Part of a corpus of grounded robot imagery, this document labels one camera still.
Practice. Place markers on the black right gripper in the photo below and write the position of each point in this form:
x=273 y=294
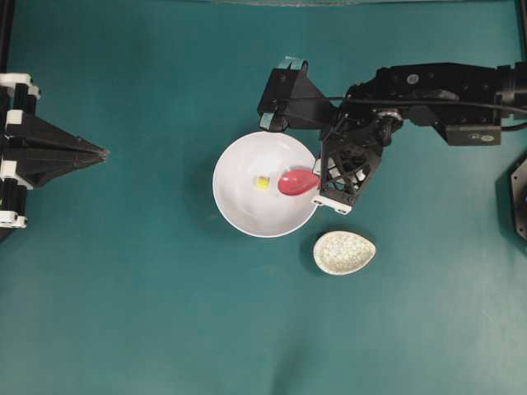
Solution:
x=350 y=154

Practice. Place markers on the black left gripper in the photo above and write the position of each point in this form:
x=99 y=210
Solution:
x=21 y=173

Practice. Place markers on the red plastic spoon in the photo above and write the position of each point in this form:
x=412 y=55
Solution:
x=297 y=181

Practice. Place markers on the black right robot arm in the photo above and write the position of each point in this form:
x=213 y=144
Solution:
x=466 y=105

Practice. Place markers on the yellow hexagonal prism block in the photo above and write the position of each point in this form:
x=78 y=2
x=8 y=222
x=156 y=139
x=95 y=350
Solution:
x=262 y=183

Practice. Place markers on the white ceramic bowl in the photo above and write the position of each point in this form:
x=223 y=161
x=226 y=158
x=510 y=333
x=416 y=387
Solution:
x=262 y=213

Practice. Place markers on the speckled egg-shaped small dish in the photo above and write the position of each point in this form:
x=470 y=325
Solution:
x=340 y=253

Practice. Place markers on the black round base right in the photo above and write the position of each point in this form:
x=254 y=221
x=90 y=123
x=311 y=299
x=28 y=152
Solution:
x=511 y=202

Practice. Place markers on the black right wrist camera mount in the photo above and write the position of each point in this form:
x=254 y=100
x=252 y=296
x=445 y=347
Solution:
x=291 y=100

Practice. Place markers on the black frame rail left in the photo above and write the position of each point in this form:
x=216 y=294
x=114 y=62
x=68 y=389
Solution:
x=7 y=9

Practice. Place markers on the black frame rail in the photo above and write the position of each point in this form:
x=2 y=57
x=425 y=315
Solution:
x=520 y=7
x=7 y=9

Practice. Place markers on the black frame rail right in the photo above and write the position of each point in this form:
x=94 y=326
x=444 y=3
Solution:
x=520 y=7

